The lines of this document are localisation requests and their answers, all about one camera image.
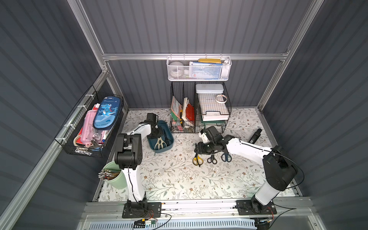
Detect blue handled scissors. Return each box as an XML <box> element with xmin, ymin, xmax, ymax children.
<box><xmin>221</xmin><ymin>152</ymin><xmax>232</xmax><ymax>163</ymax></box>

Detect yellow handled scissors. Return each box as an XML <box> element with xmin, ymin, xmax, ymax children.
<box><xmin>192</xmin><ymin>153</ymin><xmax>204</xmax><ymax>167</ymax></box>

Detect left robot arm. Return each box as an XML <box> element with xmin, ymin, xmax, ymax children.
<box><xmin>114</xmin><ymin>113</ymin><xmax>163</xmax><ymax>203</ymax></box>

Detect black handled scissors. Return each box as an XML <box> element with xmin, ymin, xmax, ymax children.
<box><xmin>207</xmin><ymin>154</ymin><xmax>218</xmax><ymax>164</ymax></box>

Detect black stapler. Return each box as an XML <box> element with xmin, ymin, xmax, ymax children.
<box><xmin>248</xmin><ymin>128</ymin><xmax>263</xmax><ymax>144</ymax></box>

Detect pink pencil case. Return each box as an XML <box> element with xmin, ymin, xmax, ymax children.
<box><xmin>80</xmin><ymin>110</ymin><xmax>97</xmax><ymax>147</ymax></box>

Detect all black scissors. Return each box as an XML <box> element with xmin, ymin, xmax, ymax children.
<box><xmin>163</xmin><ymin>130</ymin><xmax>171</xmax><ymax>146</ymax></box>

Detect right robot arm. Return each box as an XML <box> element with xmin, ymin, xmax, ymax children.
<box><xmin>195</xmin><ymin>126</ymin><xmax>303</xmax><ymax>210</ymax></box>

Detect white tape roll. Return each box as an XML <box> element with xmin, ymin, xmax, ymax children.
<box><xmin>215</xmin><ymin>94</ymin><xmax>228</xmax><ymax>104</ymax></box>

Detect teal plastic storage box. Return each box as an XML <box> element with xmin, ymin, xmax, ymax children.
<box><xmin>148</xmin><ymin>120</ymin><xmax>174</xmax><ymax>153</ymax></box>

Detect red folder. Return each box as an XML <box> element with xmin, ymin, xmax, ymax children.
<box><xmin>186</xmin><ymin>103</ymin><xmax>195</xmax><ymax>121</ymax></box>

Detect cream handled scissors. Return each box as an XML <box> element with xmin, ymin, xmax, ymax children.
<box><xmin>154</xmin><ymin>137</ymin><xmax>167</xmax><ymax>150</ymax></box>

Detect white wire wall basket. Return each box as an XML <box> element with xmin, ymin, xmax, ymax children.
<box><xmin>166</xmin><ymin>56</ymin><xmax>232</xmax><ymax>81</ymax></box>

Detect mint green pencil cup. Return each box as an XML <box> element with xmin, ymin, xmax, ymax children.
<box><xmin>98</xmin><ymin>161</ymin><xmax>127</xmax><ymax>189</ymax></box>

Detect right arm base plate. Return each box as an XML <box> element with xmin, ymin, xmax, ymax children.
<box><xmin>235</xmin><ymin>199</ymin><xmax>277</xmax><ymax>216</ymax></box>

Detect black wire side basket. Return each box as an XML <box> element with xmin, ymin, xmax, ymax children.
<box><xmin>55</xmin><ymin>88</ymin><xmax>124</xmax><ymax>158</ymax></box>

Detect black wire desk organizer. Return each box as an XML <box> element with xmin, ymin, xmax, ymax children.
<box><xmin>170</xmin><ymin>81</ymin><xmax>232</xmax><ymax>133</ymax></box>

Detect yellow case in basket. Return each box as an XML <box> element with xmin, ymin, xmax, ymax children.
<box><xmin>198</xmin><ymin>58</ymin><xmax>222</xmax><ymax>64</ymax></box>

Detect white flat box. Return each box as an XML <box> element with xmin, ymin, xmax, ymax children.
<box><xmin>195</xmin><ymin>84</ymin><xmax>224</xmax><ymax>94</ymax></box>

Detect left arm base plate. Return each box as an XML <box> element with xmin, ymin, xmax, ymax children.
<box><xmin>122</xmin><ymin>201</ymin><xmax>162</xmax><ymax>219</ymax></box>

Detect blue dinosaur pencil case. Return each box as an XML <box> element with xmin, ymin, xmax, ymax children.
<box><xmin>93</xmin><ymin>96</ymin><xmax>122</xmax><ymax>130</ymax></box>

